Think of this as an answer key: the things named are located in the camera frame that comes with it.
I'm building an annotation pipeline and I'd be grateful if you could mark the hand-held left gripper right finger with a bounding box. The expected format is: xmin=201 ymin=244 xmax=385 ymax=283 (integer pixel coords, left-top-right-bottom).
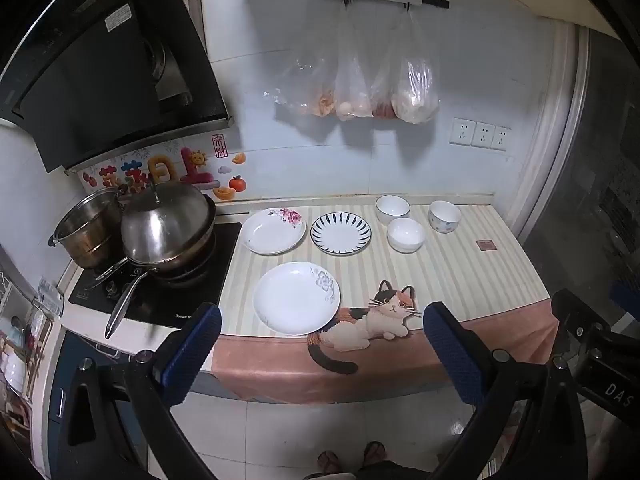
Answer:
xmin=422 ymin=301 xmax=588 ymax=480

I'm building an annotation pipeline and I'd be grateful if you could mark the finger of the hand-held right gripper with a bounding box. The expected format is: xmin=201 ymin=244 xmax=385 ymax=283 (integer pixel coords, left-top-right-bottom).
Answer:
xmin=550 ymin=287 xmax=608 ymax=361
xmin=609 ymin=279 xmax=640 ymax=313

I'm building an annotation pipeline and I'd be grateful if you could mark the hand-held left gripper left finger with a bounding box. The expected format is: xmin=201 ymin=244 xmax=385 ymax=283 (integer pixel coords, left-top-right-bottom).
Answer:
xmin=52 ymin=301 xmax=223 ymax=480

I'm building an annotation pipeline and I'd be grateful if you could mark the plain white bowl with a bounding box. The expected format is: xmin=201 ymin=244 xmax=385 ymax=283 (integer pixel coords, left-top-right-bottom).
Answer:
xmin=387 ymin=217 xmax=426 ymax=254

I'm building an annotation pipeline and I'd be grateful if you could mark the person's right forearm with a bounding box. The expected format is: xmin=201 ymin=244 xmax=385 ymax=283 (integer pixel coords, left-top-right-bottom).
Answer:
xmin=595 ymin=410 xmax=640 ymax=480

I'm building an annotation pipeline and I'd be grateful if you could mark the black glass gas stove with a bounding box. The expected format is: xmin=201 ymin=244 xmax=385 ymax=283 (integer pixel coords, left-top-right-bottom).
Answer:
xmin=68 ymin=221 xmax=243 ymax=328

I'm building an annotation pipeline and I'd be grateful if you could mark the striped cat print tablecloth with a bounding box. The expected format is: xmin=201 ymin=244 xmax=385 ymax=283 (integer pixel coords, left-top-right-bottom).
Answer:
xmin=210 ymin=203 xmax=561 ymax=406

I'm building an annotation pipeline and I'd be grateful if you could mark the grey flower white plate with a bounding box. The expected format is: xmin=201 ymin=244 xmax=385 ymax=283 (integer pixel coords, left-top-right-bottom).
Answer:
xmin=253 ymin=261 xmax=342 ymax=335

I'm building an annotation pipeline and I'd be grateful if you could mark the blue cabinet door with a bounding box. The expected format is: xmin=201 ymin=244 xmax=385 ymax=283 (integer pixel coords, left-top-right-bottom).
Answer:
xmin=47 ymin=330 xmax=166 ymax=480

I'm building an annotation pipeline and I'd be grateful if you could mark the steel wok lid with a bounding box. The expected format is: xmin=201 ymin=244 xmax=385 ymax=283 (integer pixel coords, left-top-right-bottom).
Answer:
xmin=120 ymin=180 xmax=211 ymax=265

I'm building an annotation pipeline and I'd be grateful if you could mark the pink floral white plate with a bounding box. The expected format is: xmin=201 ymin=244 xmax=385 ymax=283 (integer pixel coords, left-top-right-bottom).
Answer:
xmin=242 ymin=208 xmax=307 ymax=255

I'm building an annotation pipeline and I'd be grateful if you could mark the blue rim patterned bowl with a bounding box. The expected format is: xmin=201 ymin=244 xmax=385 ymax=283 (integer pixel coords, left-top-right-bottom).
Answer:
xmin=428 ymin=200 xmax=462 ymax=235

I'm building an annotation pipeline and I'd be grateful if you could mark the dark rim white bowl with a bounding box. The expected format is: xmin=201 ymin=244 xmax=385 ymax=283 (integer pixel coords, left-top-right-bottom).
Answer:
xmin=376 ymin=195 xmax=411 ymax=226

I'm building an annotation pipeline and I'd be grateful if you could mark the steel stock pot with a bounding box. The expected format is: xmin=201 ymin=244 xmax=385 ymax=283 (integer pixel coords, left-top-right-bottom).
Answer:
xmin=48 ymin=189 xmax=126 ymax=270

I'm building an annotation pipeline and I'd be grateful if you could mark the person's left foot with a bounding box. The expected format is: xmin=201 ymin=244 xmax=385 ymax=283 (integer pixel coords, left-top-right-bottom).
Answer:
xmin=318 ymin=451 xmax=343 ymax=476

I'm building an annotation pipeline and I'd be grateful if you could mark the blue striped rim plate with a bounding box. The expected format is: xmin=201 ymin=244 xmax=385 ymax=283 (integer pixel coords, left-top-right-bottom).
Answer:
xmin=310 ymin=211 xmax=373 ymax=257

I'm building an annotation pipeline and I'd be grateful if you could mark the cluttered storage rack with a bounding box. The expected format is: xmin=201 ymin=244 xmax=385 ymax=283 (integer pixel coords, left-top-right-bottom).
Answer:
xmin=0 ymin=255 xmax=63 ymax=446

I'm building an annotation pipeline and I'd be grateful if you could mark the clear plastic bag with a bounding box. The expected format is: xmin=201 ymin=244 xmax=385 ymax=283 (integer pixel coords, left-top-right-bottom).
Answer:
xmin=265 ymin=5 xmax=346 ymax=118
xmin=390 ymin=7 xmax=441 ymax=125
xmin=334 ymin=2 xmax=375 ymax=122
xmin=370 ymin=60 xmax=401 ymax=120

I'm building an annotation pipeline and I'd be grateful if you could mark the black range hood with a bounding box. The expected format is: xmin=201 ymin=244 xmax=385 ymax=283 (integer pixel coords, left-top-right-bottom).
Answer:
xmin=0 ymin=0 xmax=235 ymax=173

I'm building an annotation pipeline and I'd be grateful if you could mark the steel wok with long handle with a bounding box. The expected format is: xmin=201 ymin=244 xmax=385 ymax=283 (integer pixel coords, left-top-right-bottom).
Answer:
xmin=95 ymin=200 xmax=217 ymax=340

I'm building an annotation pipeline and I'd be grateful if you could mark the white door frame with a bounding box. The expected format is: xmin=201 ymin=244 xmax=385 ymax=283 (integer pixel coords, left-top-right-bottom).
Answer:
xmin=515 ymin=25 xmax=592 ymax=241

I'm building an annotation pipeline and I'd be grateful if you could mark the colourful wall sticker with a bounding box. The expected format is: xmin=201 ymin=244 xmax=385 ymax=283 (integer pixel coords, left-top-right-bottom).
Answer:
xmin=80 ymin=135 xmax=248 ymax=201

